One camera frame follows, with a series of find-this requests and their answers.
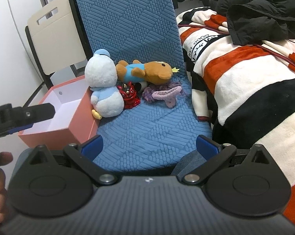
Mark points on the black jacket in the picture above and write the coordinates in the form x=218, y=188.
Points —
x=260, y=17

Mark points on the blue towel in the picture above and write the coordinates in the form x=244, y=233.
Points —
x=137, y=29

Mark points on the brown bear plush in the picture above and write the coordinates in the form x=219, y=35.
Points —
x=157, y=71

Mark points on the red figurine toy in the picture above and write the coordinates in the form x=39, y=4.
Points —
x=130, y=98

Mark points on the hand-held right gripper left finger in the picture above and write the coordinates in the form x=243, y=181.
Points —
x=92, y=145

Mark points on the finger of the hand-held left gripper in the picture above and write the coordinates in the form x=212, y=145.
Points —
x=34, y=113

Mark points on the small panda plush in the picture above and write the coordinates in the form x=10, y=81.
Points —
x=143, y=85

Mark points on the purple knitted cloth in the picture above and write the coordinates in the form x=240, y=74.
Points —
x=162, y=94

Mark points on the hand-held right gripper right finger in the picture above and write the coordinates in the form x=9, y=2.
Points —
x=206, y=146

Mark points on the cream folding chair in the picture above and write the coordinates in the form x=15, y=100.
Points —
x=54, y=41

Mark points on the pink cardboard box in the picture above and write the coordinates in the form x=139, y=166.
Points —
x=81, y=122

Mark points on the white snowman plush blue hat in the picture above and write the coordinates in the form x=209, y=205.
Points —
x=101, y=73

